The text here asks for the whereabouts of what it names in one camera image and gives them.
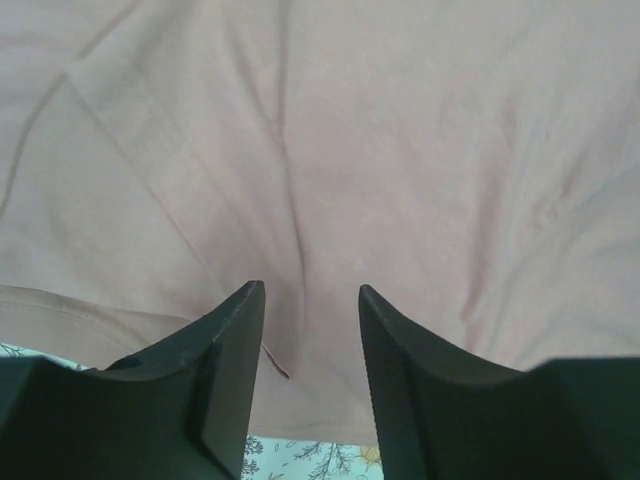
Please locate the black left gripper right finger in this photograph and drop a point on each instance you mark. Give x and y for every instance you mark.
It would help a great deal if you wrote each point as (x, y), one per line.
(440, 412)

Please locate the floral tablecloth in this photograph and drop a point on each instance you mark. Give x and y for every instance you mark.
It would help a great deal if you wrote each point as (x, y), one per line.
(61, 422)

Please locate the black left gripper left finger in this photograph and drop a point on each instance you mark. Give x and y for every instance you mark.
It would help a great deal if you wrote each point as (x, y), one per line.
(215, 360)

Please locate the pink t-shirt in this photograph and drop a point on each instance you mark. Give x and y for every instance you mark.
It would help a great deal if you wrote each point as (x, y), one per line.
(476, 162)

